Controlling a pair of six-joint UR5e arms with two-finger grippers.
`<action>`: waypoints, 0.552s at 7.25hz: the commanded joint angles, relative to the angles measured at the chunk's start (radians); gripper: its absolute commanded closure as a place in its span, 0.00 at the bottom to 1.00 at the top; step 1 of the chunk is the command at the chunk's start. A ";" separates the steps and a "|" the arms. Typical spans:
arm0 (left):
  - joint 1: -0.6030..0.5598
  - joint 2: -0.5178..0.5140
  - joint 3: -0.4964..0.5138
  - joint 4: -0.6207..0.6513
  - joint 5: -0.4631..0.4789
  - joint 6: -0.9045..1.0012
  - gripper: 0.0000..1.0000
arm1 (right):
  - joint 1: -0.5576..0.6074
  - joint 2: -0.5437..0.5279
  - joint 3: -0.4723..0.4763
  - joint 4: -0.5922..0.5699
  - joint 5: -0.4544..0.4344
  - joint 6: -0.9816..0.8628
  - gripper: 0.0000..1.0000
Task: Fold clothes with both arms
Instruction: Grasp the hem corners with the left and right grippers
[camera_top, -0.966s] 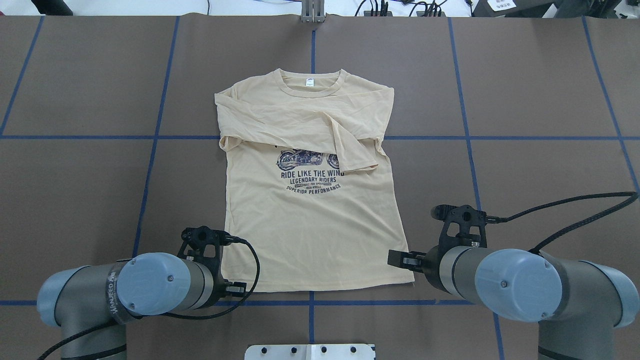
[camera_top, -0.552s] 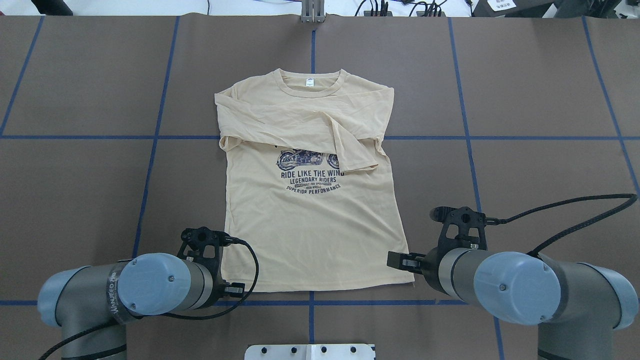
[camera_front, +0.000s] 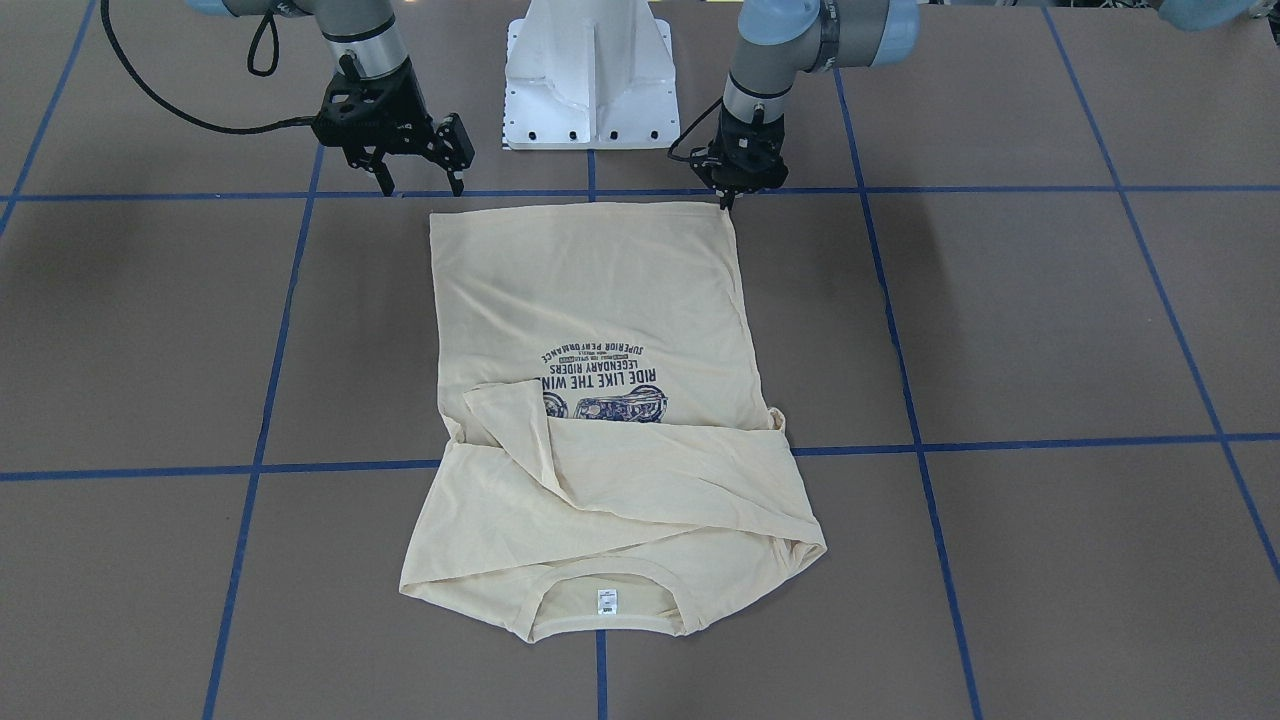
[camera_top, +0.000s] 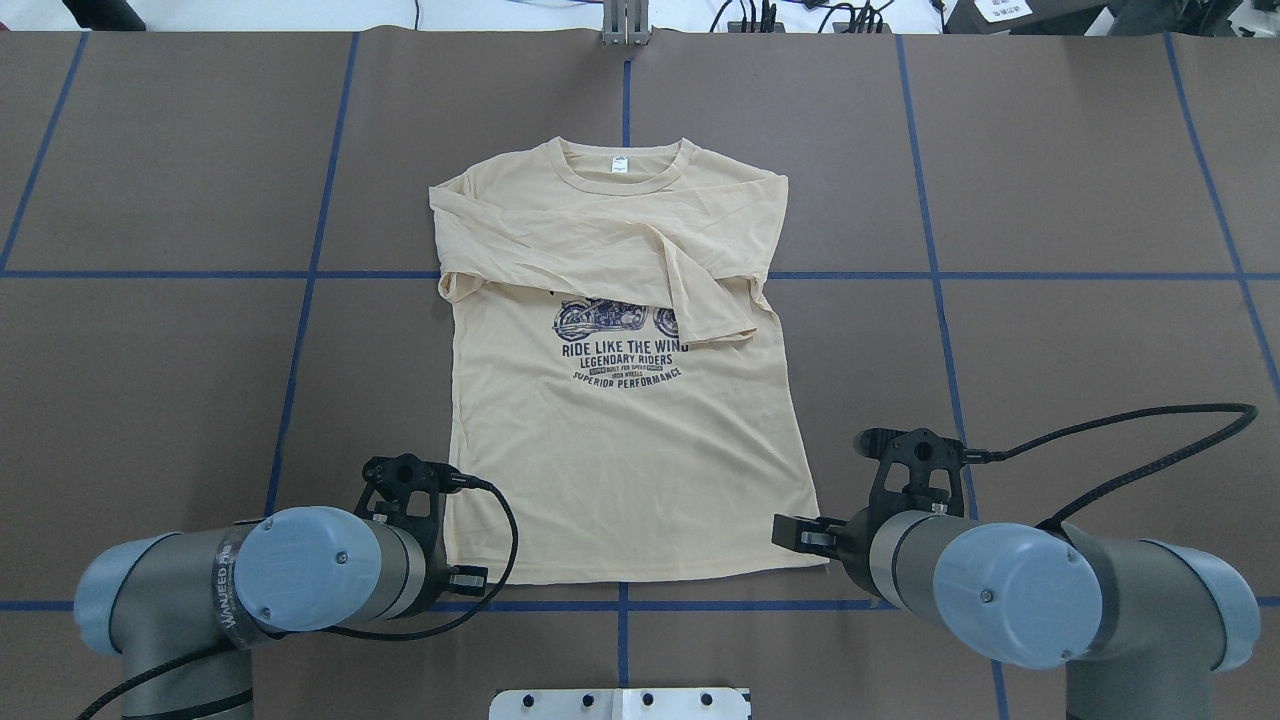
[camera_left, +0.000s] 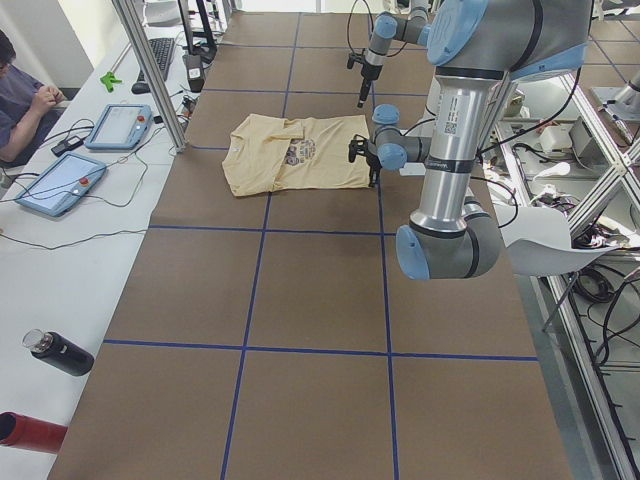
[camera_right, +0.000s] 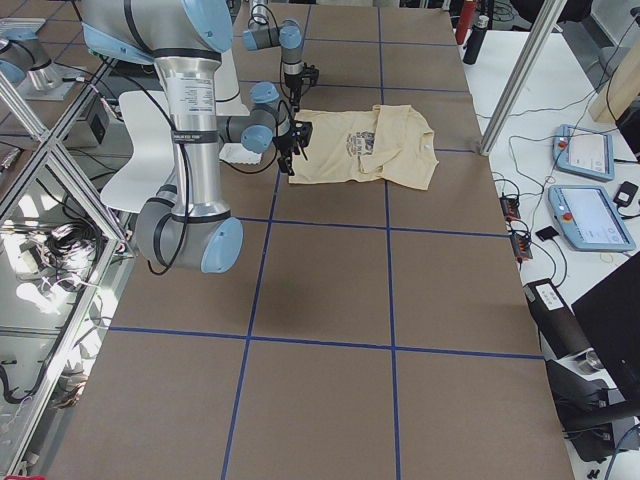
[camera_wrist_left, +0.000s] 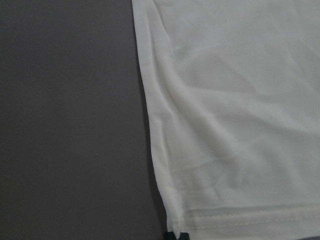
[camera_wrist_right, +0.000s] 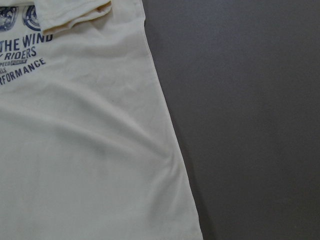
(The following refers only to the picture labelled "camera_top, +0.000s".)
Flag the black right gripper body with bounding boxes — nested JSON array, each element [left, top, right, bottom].
[[772, 509, 886, 585]]

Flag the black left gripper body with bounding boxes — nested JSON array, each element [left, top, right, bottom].
[[420, 520, 488, 606]]

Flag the cream long-sleeve graphic shirt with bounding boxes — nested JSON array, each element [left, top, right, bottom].
[[428, 137, 820, 585]]

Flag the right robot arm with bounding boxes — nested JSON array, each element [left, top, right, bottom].
[[772, 510, 1262, 719]]

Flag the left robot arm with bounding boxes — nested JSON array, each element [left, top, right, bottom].
[[73, 506, 493, 719]]

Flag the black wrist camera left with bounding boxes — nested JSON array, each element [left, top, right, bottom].
[[353, 454, 456, 534]]

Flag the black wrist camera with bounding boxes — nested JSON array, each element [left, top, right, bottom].
[[353, 454, 456, 534], [855, 428, 966, 523]]

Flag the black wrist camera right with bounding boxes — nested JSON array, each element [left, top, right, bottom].
[[855, 428, 966, 523]]

